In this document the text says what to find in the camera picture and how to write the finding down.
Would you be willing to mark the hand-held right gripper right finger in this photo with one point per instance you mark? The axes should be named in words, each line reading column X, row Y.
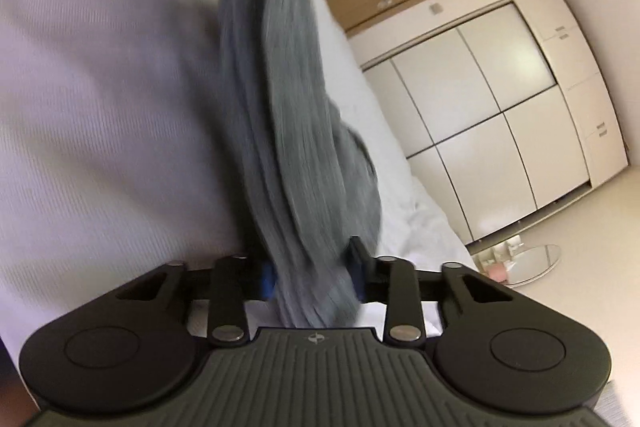
column 402, row 297

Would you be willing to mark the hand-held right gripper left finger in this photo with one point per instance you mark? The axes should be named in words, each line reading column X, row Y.
column 227, row 297

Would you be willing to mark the grey-blue knit sweater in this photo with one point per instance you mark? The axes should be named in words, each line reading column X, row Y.
column 285, row 107

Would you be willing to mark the pink cup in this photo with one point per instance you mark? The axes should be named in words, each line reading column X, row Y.
column 496, row 272

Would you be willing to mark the oval vanity mirror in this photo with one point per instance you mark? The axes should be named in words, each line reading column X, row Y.
column 537, row 264

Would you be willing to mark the white panelled wardrobe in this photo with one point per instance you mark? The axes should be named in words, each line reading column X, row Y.
column 480, row 117

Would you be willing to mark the bed with white duvet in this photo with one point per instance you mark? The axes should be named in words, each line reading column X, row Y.
column 110, row 107

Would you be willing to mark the white wall switch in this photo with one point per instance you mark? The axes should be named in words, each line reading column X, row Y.
column 436, row 9

